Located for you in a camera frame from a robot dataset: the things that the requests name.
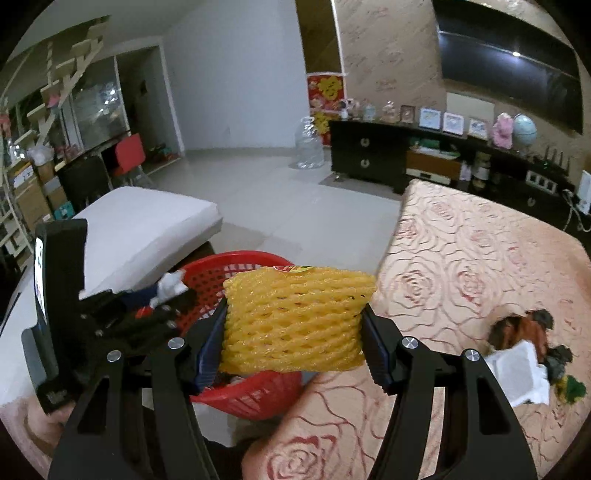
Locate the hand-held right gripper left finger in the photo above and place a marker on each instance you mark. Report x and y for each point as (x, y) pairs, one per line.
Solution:
(212, 350)

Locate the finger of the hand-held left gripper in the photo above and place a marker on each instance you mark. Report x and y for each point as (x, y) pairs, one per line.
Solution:
(171, 308)
(138, 296)

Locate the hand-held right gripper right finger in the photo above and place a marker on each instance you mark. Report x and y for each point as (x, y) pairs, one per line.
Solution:
(378, 355)

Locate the small white tissue scrap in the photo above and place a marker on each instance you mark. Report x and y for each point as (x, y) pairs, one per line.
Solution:
(171, 285)

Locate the red plastic mesh basket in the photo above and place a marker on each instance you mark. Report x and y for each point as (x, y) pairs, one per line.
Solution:
(203, 276)

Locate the yellow foam fruit net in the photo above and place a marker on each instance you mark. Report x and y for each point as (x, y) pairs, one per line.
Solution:
(295, 323)

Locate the white paper sheet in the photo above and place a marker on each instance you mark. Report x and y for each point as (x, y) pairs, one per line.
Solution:
(517, 369)

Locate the brown paper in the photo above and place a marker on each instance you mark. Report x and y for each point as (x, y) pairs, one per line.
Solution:
(521, 332)

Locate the person's left forearm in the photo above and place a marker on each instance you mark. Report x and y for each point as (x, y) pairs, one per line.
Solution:
(37, 431)

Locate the teal box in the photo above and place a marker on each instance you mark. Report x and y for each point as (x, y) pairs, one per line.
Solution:
(63, 212)

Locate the stack of cardboard boxes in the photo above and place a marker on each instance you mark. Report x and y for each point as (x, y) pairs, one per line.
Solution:
(32, 198)

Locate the white cushioned ottoman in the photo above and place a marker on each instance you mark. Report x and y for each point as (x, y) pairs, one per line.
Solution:
(138, 221)

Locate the black chair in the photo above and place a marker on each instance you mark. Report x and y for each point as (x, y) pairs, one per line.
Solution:
(83, 182)

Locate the white plastic bag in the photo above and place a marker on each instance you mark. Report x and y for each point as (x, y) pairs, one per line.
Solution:
(40, 155)

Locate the floral tablecloth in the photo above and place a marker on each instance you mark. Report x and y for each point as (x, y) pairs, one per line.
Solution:
(461, 277)

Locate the red chair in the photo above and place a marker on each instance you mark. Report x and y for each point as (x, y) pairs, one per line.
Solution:
(129, 154)

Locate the colourful toy set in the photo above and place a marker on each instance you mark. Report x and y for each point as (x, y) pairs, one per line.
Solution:
(162, 153)

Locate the patterned glass partition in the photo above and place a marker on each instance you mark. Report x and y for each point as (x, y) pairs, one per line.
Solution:
(99, 104)

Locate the dark green crumpled wrapper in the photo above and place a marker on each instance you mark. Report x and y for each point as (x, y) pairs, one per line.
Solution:
(565, 374)

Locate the orange brown box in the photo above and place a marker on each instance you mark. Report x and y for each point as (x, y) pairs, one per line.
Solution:
(434, 165)

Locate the black TV cabinet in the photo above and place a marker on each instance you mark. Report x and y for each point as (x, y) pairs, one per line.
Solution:
(364, 157)

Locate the clear water jug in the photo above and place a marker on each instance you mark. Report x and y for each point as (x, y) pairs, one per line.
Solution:
(309, 147)

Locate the pale jar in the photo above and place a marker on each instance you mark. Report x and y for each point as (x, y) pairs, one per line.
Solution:
(483, 170)

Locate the white socket panel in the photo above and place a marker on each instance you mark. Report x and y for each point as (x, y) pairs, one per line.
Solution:
(541, 180)

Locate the glass snow globe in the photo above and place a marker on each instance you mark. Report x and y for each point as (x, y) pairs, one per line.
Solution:
(388, 111)

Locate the pink plush toy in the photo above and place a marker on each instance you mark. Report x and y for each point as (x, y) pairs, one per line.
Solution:
(503, 131)

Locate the black antenna router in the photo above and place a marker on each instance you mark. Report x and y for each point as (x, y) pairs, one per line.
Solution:
(551, 165)

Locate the white upright router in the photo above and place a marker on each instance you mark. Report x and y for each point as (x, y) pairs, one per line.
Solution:
(585, 198)

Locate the pale blue globe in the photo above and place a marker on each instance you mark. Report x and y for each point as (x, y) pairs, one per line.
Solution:
(525, 129)

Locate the white ladder wall shelf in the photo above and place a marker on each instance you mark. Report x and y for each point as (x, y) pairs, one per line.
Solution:
(60, 87)

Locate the small dark picture frame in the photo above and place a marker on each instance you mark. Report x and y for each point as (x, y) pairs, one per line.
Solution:
(407, 115)

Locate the blue bordered picture frame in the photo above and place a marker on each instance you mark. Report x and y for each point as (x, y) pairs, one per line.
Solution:
(430, 118)

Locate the white picture frame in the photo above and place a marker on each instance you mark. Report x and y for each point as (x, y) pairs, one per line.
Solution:
(478, 128)
(454, 123)

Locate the small pale photo frame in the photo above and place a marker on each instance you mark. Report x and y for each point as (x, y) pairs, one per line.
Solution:
(368, 110)

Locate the red festive wall poster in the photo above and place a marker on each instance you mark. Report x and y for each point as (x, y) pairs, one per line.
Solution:
(325, 92)

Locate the wall-mounted television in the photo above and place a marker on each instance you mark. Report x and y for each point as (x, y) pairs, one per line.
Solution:
(508, 69)

